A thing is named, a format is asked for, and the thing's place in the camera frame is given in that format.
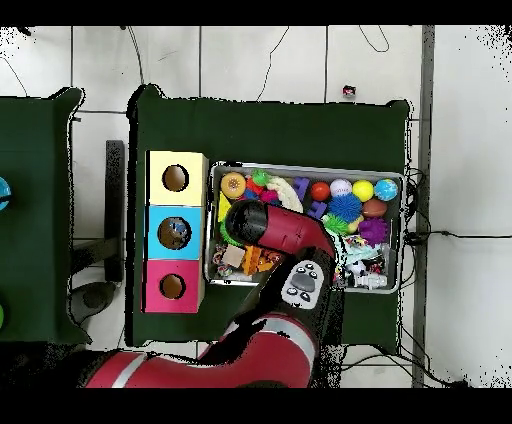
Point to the dark green table cloth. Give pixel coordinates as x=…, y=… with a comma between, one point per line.
x=280, y=132

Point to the toy burger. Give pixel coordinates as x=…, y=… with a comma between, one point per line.
x=232, y=185

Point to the white baseball toy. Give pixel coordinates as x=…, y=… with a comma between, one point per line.
x=341, y=188

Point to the black upright panel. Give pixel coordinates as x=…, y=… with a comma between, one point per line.
x=114, y=200

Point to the plain blue spiky ball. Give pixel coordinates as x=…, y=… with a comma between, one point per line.
x=344, y=207

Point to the dark green side table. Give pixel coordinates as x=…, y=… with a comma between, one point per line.
x=36, y=240

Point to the yellow ball toy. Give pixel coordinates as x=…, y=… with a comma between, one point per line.
x=363, y=190

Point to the cream knitted cloth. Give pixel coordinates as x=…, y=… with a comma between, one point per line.
x=286, y=194

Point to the globe print ball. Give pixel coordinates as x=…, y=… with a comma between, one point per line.
x=386, y=190

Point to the brown toy football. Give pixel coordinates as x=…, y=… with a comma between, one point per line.
x=375, y=208

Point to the green spiky ball with eyes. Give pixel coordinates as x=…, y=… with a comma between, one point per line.
x=335, y=224

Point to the purple spiky ball with eyes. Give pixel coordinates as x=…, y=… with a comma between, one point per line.
x=374, y=232

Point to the crushed red silver can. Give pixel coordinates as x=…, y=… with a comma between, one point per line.
x=349, y=91

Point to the cyan round object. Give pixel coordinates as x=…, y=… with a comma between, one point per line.
x=4, y=194

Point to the wooden box with three holes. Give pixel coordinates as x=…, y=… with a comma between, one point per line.
x=176, y=196

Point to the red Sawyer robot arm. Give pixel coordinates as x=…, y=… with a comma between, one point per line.
x=288, y=232

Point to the red orange ball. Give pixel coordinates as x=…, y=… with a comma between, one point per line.
x=320, y=191

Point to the lime green round object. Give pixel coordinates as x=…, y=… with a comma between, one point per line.
x=1, y=316

